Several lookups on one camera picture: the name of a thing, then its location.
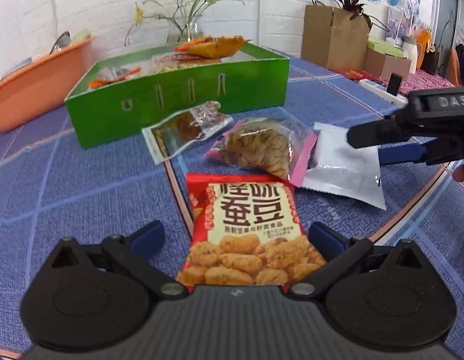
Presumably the glass vase with flowers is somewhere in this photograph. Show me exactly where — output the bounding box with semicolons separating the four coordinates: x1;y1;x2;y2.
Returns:
123;0;250;47

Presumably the blue plaid tablecloth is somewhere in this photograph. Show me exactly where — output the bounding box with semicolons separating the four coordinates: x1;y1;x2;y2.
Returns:
0;58;464;357

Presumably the orange plastic basin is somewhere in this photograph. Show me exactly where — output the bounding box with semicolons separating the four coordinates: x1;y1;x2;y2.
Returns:
0;37;93;133

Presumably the green plate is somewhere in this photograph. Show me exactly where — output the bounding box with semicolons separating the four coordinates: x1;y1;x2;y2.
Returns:
70;28;91;46

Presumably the green cardboard box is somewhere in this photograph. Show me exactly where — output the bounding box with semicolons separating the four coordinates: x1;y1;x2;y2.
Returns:
65;43;290;149

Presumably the small brown cardboard box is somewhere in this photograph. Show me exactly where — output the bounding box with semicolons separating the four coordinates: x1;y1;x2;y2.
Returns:
364;49;411;80

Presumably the orange chip bag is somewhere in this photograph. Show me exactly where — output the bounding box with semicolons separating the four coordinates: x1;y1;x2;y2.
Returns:
88;67;142;89

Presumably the orange snack packet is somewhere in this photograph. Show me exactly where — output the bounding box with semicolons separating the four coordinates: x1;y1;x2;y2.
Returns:
174;36;249;59

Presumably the white foil packet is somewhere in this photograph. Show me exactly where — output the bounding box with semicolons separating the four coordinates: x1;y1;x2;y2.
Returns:
302;122;386;210

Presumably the dark red plant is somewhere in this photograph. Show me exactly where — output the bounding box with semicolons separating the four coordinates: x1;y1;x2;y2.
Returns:
311;0;391;33

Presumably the Danco Galette cookie bag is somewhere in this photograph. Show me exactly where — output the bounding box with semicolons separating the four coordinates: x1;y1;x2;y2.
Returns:
150;52;221;74

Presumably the red checkered cloth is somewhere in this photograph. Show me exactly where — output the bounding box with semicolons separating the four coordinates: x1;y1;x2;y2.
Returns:
338;67;458;97

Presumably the person's right hand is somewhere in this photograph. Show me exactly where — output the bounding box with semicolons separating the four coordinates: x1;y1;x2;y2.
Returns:
452;164;464;182

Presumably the steel bowl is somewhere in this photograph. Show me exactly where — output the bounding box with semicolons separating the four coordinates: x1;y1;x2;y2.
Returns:
50;31;72;55

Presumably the red broad bean snack bag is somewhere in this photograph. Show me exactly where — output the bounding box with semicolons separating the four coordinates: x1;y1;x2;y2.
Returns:
177;173;326;289

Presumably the white tofu snack packet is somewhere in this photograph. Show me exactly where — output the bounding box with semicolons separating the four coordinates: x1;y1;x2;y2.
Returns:
142;101;233;165

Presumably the pink edged cookie packet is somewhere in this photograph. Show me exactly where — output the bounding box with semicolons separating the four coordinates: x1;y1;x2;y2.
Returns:
206;118;317;187

